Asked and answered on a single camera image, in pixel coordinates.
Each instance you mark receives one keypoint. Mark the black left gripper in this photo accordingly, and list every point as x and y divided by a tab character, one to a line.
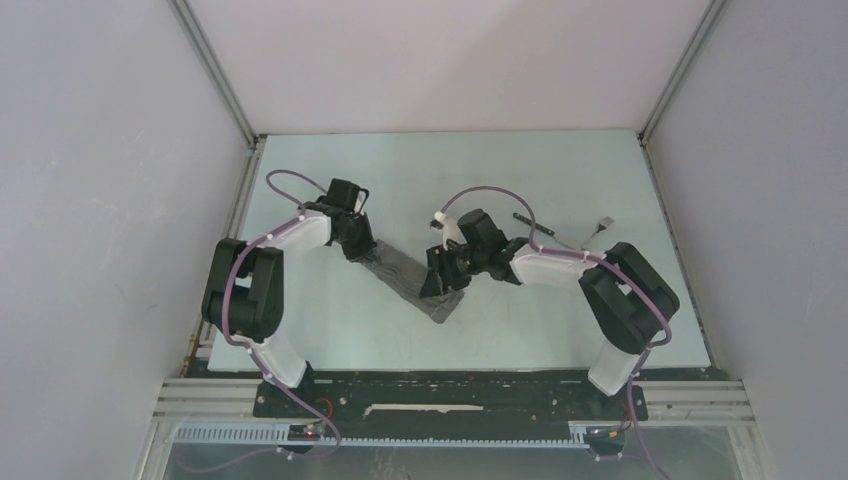
366	246

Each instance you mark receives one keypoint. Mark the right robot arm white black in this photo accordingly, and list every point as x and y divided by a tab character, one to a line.
630	301

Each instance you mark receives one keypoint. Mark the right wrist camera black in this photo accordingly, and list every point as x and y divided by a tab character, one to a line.
481	233

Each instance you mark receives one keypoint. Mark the silver metal utensil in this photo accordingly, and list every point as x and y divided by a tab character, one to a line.
557	237

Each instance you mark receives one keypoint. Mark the white cable duct strip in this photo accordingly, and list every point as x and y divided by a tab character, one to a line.
281	435

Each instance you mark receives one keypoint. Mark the aluminium frame rail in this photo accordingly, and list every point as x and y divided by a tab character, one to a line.
658	403

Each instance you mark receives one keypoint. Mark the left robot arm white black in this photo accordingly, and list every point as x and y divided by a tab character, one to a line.
244	293

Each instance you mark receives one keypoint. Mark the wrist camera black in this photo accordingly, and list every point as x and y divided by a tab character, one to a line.
481	233
346	195

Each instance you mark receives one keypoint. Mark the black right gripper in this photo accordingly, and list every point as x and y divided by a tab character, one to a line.
439	258

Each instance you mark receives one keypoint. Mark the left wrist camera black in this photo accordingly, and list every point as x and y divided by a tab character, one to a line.
346	195

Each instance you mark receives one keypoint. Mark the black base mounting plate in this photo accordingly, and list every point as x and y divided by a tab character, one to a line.
502	423

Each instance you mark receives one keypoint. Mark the grey cloth napkin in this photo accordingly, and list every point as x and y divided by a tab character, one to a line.
405	276

